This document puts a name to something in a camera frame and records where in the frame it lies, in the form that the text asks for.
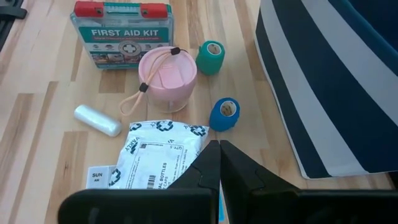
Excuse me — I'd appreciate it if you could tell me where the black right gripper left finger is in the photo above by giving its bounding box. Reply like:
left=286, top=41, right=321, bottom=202
left=57, top=139, right=221, bottom=224

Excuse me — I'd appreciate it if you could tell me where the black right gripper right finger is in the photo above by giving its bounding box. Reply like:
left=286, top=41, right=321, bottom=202
left=220, top=139, right=398, bottom=224

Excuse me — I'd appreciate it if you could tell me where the white printed plastic pouch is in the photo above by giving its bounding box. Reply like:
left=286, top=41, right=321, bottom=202
left=108, top=119, right=210, bottom=190

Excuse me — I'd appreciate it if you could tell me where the blue bandage roll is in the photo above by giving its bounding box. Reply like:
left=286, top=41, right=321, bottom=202
left=208, top=97, right=241, bottom=133

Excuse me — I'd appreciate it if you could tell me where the blue white weekly pill organizer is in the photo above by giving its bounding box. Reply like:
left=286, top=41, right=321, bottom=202
left=86, top=164, right=226, bottom=223

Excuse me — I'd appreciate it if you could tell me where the white gauze roll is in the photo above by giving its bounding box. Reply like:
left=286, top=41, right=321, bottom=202
left=73, top=104, right=123, bottom=138

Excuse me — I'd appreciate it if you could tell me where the navy white striped fabric basket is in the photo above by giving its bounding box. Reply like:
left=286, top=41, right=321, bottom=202
left=254, top=0, right=398, bottom=180

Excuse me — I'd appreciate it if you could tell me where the green bandage roll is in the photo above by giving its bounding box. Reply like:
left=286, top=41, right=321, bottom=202
left=195, top=40, right=226, bottom=76

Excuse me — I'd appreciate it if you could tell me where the black aluminium table frame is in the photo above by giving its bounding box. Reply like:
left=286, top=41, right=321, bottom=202
left=0, top=0, right=28, bottom=52

